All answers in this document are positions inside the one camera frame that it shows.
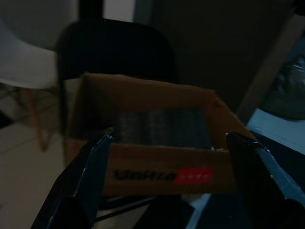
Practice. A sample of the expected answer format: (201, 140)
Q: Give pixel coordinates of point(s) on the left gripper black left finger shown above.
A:
(78, 181)

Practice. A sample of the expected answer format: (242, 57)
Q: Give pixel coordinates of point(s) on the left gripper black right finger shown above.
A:
(259, 190)

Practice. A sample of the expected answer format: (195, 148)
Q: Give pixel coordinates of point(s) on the bubble wrap sheet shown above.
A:
(162, 126)

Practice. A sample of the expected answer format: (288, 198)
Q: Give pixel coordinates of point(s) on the brown printed cardboard box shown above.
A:
(147, 97)

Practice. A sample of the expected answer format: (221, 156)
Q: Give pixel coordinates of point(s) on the white chair with wooden legs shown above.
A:
(23, 59)

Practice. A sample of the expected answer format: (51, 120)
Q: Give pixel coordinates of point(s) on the black chair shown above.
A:
(114, 47)

